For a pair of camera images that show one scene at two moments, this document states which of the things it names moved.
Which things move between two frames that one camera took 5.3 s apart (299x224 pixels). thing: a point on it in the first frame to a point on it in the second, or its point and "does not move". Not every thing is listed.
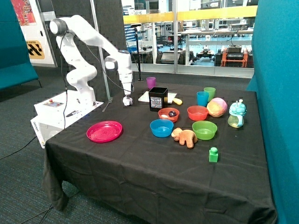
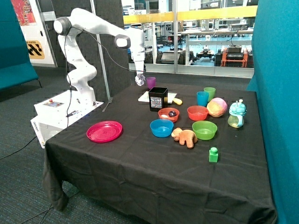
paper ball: x=127 y=101 to x=139 y=79
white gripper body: x=127 y=86 to x=138 y=54
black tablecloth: x=167 y=153 does not move
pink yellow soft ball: x=217 y=107 does not move
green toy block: x=213 y=155 does not move
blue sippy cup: x=237 y=110 does not move
